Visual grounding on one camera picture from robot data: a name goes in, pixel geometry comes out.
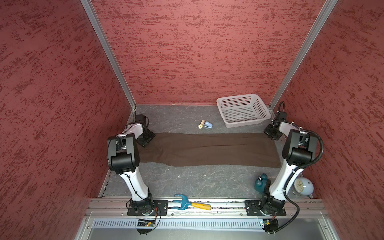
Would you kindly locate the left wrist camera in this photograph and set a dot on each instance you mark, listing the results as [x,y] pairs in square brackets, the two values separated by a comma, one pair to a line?
[142,119]

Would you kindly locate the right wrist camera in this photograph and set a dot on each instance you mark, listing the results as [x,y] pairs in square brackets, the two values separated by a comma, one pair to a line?
[280,117]

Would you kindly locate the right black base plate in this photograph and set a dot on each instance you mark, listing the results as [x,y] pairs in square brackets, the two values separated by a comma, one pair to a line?
[254,209]

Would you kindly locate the blue yellow garden fork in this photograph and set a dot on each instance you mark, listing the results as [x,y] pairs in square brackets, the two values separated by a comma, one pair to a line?
[185,203]

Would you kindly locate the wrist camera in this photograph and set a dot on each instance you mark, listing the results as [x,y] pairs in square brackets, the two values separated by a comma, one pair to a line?
[142,119]
[280,117]

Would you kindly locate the left aluminium corner post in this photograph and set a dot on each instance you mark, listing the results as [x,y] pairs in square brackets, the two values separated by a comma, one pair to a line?
[96,24]

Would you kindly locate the brown trousers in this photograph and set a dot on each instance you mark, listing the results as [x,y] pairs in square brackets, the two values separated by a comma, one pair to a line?
[182,150]

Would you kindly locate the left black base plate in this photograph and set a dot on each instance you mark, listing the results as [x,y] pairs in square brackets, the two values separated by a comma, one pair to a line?
[148,208]

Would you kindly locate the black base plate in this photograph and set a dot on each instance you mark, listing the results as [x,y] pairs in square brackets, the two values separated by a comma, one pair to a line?
[254,209]
[148,208]

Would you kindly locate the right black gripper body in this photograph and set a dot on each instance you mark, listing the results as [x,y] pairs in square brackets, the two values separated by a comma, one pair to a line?
[273,132]

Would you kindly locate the right aluminium corner post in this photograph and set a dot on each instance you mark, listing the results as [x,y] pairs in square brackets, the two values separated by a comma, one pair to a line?
[317,26]

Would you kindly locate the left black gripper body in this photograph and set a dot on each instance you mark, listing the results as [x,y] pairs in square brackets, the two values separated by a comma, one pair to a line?
[145,137]

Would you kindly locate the white round alarm clock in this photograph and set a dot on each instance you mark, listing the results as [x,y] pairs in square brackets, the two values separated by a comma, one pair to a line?
[303,187]

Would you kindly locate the white plastic basket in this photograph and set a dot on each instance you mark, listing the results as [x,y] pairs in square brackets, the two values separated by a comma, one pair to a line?
[242,110]

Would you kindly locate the aluminium corner post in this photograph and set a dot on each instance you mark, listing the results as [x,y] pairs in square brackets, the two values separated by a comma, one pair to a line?
[317,26]
[96,24]

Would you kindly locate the teal small bottle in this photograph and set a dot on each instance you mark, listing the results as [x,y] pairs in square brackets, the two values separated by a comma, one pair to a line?
[261,183]

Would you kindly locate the white slotted cable duct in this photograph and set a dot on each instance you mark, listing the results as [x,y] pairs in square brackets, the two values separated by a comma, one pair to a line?
[252,225]

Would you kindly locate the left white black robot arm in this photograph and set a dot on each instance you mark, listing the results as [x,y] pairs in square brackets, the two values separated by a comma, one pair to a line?
[124,160]

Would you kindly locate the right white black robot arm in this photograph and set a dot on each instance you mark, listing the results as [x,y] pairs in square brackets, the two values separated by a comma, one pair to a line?
[299,152]

